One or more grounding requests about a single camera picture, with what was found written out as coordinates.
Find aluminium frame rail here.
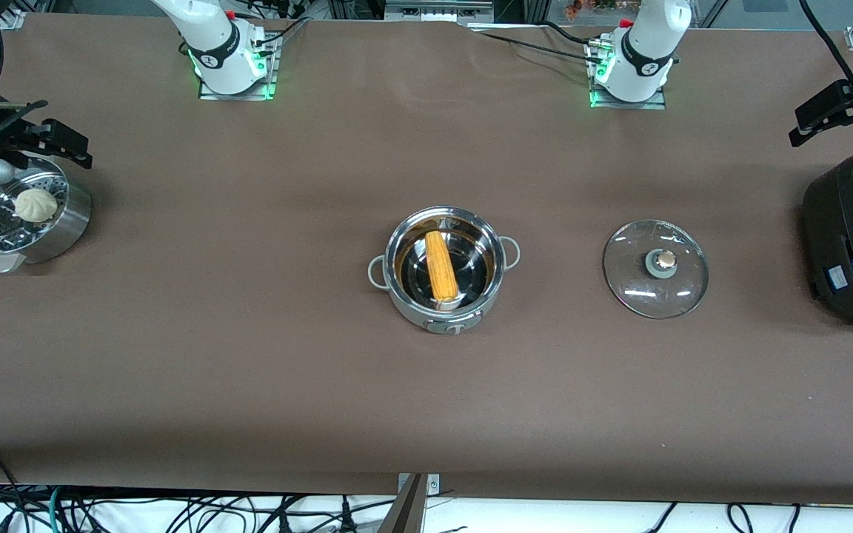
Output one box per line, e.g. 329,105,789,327
385,0,495,23

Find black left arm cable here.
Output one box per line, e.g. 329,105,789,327
799,0,853,86

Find short black cable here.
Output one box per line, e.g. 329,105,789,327
538,21,592,45

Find orange background objects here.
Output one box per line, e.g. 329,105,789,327
563,0,624,19

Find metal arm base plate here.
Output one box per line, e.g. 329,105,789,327
198,33,279,101
588,37,667,110

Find long black cable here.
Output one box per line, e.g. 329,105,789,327
471,31,599,66

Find steel pot with grey handles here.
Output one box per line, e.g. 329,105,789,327
367,206,522,335

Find steel steamer pot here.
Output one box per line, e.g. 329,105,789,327
0,152,93,275

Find yellow corn cob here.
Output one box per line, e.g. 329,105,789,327
424,230,461,303

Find glass lid with grey knob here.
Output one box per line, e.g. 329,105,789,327
603,219,709,321

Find silver mounting bracket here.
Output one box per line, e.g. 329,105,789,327
397,473,441,497

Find grey metal post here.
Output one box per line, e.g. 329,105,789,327
378,474,427,533

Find brown table mat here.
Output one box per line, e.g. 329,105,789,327
0,13,853,506

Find white steamed bun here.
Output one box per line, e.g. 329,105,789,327
14,187,58,224

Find black rice cooker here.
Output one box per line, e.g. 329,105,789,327
800,146,853,328

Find black base cable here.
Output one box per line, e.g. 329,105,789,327
249,9,314,50

